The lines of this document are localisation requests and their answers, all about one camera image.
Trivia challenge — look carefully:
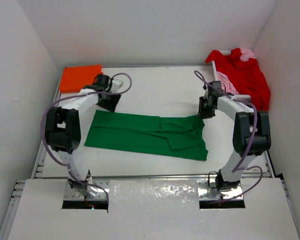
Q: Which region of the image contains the orange t shirt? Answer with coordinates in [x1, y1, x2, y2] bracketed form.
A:
[59, 64, 103, 94]

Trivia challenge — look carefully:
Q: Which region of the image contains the green t shirt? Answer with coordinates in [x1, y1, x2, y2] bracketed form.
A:
[84, 110, 208, 161]

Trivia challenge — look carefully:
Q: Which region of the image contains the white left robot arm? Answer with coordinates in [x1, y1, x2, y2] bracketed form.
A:
[40, 73, 125, 195]

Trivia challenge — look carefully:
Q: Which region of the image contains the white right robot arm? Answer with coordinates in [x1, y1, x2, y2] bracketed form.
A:
[198, 81, 271, 191]

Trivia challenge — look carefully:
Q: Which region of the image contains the pink t shirt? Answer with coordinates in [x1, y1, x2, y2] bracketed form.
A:
[216, 71, 239, 95]

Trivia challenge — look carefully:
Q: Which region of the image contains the white plastic bin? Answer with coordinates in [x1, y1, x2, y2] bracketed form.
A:
[215, 48, 255, 95]

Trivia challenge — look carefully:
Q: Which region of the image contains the red t shirt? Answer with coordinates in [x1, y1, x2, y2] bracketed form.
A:
[205, 48, 271, 111]

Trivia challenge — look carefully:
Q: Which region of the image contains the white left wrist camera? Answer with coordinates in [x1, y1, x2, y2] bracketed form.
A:
[110, 79, 123, 93]

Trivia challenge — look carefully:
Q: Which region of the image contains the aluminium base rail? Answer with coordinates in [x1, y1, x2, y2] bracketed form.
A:
[12, 172, 246, 201]

